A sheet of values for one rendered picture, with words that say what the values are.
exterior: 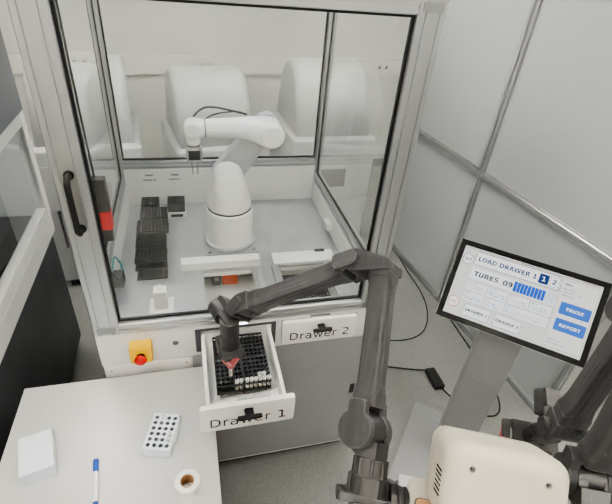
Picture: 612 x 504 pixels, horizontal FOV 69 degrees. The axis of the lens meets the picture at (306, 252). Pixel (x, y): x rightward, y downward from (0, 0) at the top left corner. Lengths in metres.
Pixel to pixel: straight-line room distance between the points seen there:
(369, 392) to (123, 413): 0.93
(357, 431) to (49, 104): 1.02
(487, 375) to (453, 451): 1.22
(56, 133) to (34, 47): 0.20
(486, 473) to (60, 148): 1.18
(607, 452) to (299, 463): 1.60
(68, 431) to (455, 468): 1.20
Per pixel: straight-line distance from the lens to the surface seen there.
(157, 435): 1.57
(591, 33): 2.51
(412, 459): 2.47
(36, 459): 1.59
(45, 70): 1.24
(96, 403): 1.71
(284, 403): 1.45
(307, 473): 2.37
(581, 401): 1.13
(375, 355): 1.00
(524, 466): 0.90
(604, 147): 2.41
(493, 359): 2.00
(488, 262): 1.80
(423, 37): 1.34
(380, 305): 1.02
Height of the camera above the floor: 2.07
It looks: 34 degrees down
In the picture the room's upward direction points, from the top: 6 degrees clockwise
